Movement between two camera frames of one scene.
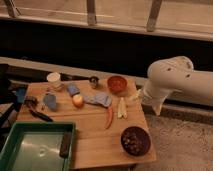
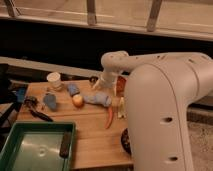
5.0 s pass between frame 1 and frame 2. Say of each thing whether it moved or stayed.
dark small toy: stayed
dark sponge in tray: stayed
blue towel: stayed
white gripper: moved
